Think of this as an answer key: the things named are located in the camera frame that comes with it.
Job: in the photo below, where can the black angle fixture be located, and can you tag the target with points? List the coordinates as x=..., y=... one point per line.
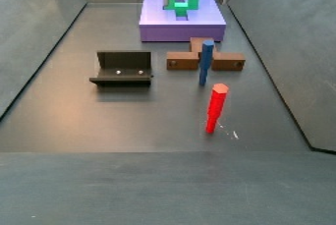
x=123, y=67

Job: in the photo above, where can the purple base block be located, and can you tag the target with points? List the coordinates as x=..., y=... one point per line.
x=160, y=26

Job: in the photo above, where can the green U-shaped block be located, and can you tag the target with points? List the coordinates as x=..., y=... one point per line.
x=181, y=6

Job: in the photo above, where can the blue hexagonal peg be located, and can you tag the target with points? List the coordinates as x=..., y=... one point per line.
x=205, y=60

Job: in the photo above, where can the brown T-shaped block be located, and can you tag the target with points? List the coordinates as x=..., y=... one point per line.
x=224, y=61

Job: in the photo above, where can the red hexagonal peg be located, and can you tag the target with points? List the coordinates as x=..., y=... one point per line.
x=216, y=102

